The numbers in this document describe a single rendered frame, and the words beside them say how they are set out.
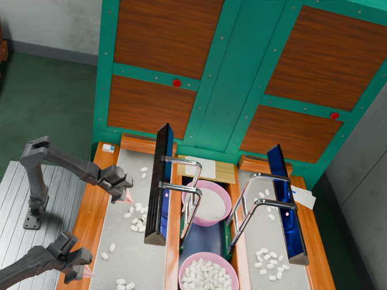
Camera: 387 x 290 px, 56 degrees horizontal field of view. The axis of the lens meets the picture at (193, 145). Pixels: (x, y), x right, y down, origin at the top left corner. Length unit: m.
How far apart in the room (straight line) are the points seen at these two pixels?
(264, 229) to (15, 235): 1.18
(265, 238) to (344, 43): 1.00
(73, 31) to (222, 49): 2.50
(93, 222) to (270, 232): 0.88
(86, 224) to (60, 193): 0.30
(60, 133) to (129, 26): 1.74
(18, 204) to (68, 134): 1.41
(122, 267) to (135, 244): 0.12
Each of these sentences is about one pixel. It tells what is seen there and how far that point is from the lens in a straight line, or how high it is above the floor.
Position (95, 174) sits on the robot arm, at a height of 1.00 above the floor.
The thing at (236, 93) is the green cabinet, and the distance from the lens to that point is 1.86.
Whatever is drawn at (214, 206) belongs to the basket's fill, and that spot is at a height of 0.74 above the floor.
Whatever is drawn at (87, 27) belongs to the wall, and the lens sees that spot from 3.96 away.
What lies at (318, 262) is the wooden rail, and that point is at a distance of 1.97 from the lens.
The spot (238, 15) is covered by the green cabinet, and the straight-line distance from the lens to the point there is 1.66.
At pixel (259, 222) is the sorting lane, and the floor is 0.74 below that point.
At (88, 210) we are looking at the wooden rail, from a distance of 1.78.
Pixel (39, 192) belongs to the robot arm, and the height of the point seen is 0.85.
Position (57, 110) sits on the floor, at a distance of 3.49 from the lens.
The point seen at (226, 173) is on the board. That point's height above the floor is 0.78.
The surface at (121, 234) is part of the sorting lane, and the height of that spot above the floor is 0.74.
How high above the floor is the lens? 2.20
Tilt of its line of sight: 41 degrees down
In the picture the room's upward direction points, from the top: 18 degrees clockwise
